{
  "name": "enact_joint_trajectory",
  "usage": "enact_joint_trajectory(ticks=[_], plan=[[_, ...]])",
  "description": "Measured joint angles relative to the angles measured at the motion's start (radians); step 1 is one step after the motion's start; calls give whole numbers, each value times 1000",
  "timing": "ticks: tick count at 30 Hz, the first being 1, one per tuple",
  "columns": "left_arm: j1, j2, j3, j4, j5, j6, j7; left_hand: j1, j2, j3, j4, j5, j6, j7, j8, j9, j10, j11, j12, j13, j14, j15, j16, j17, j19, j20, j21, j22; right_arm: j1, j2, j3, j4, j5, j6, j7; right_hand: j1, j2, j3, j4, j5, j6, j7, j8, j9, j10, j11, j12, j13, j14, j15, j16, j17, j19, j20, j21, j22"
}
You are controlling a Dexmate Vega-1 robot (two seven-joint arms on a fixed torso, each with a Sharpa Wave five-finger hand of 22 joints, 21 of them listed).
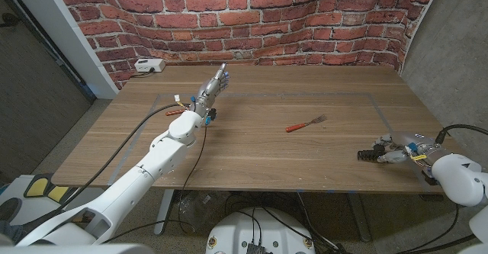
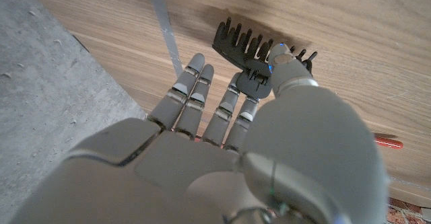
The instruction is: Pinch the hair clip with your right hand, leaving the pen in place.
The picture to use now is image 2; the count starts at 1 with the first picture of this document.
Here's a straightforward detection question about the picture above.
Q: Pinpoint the fork with red handle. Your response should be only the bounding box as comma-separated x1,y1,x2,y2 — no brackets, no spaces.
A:
373,133,404,150

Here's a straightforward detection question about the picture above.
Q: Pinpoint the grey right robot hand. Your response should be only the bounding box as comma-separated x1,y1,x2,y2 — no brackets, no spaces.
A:
8,43,388,224

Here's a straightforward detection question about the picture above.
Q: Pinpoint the grey tape outline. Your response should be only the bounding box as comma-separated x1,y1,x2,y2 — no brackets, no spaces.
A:
145,0,185,79

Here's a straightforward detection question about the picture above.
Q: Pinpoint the brick print backdrop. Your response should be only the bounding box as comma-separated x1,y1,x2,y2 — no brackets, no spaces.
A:
387,196,431,224

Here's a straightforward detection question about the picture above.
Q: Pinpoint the black hair claw clip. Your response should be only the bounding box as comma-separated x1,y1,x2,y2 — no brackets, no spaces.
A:
211,17,319,100

